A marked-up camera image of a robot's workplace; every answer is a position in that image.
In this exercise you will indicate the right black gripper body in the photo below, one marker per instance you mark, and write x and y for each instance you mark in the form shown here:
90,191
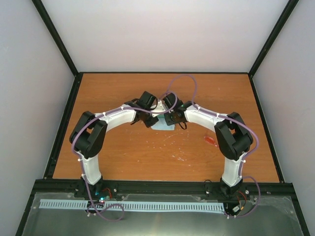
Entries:
172,120

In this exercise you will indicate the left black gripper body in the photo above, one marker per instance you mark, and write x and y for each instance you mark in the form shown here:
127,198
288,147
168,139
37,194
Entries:
147,123

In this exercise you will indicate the light blue cleaning cloth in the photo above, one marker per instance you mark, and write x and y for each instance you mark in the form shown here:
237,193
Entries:
161,125

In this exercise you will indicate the red sunglasses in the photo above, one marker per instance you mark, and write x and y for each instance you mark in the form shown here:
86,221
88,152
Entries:
210,138

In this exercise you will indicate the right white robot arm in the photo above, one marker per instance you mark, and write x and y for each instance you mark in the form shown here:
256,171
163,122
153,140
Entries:
233,138

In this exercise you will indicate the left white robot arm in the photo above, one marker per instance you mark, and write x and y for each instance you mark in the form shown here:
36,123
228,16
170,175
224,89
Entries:
88,136

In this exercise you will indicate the metal front plate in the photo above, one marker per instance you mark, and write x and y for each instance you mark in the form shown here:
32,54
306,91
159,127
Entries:
272,216

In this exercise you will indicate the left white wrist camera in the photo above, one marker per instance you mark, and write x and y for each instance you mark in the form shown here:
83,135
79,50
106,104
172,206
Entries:
158,109

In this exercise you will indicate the light blue slotted cable duct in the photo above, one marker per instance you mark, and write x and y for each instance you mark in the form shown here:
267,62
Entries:
133,206

